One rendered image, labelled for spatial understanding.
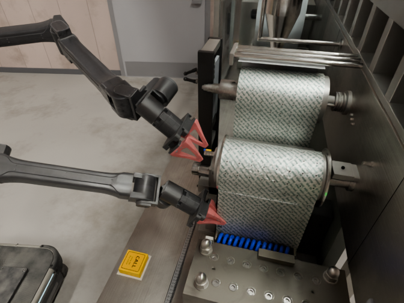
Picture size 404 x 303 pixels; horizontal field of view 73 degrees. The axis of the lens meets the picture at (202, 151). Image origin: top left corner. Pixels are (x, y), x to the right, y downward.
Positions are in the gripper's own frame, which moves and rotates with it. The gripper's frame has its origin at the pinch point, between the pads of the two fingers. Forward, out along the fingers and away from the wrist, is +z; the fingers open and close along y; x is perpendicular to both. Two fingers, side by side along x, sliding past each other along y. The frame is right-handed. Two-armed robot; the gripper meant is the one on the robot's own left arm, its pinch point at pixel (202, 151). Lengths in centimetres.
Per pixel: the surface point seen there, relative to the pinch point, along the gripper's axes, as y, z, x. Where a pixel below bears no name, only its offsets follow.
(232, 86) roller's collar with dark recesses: -23.2, -2.0, 8.4
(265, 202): 6.5, 19.0, 5.6
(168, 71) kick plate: -309, -20, -179
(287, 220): 6.6, 27.3, 5.6
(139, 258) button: 15.5, 9.6, -37.2
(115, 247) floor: -31, 29, -144
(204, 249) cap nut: 14.8, 17.4, -14.0
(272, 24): -68, 0, 19
